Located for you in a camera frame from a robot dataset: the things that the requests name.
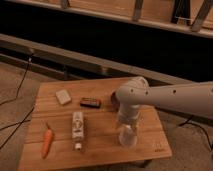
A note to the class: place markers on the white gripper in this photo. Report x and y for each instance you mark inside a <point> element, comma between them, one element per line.
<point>128,115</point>

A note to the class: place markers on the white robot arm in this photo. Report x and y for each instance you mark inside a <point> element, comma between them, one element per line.
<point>194,98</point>

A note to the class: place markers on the dark purple ceramic bowl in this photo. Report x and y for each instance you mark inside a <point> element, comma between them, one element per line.
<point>114,101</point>

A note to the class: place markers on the dark snack bar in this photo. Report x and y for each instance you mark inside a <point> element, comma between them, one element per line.
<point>90,102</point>

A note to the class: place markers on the clear plastic bottle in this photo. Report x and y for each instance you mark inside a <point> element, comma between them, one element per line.
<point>78,130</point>

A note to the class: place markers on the wooden table board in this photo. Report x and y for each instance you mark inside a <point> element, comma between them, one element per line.
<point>100,145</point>

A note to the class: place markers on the white square sponge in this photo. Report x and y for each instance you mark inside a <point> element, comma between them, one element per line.
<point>63,97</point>

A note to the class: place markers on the orange carrot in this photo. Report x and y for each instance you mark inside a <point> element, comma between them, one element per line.
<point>48,138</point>

